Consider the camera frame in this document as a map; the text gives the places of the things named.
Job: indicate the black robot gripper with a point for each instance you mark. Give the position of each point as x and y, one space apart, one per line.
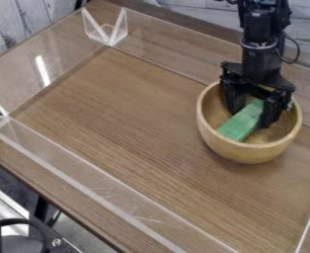
255 76

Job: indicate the green rectangular block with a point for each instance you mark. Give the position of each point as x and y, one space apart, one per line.
243 122

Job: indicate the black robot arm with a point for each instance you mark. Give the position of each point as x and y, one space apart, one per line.
263 20

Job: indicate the brown wooden bowl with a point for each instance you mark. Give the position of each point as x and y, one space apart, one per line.
263 145

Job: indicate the clear acrylic tray walls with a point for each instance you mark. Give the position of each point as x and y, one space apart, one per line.
99 134

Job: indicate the black table leg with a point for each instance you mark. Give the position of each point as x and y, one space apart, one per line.
41 209

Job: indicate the black office chair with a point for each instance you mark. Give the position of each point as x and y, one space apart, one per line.
48 242

